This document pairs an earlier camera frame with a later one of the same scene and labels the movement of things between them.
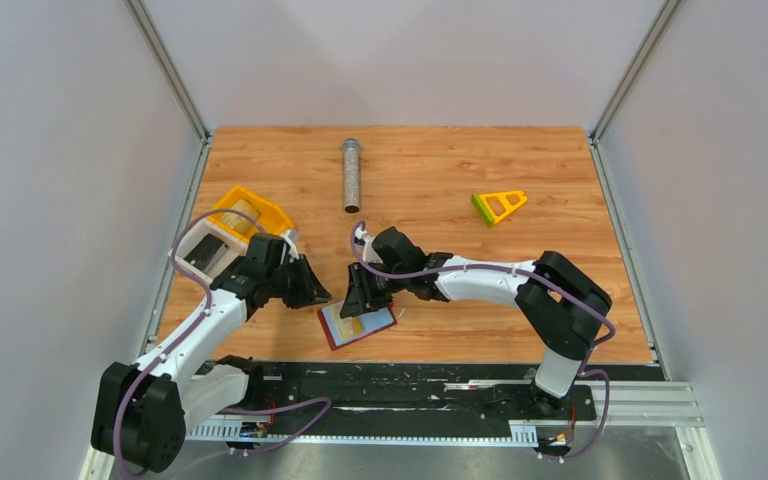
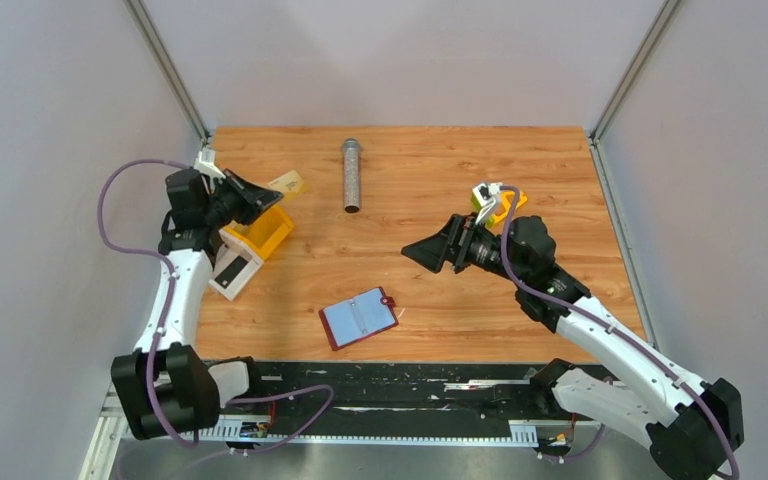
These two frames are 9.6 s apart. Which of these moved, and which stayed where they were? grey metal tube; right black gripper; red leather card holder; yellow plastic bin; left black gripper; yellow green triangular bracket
Moved: left black gripper; right black gripper
Stayed: yellow green triangular bracket; red leather card holder; grey metal tube; yellow plastic bin
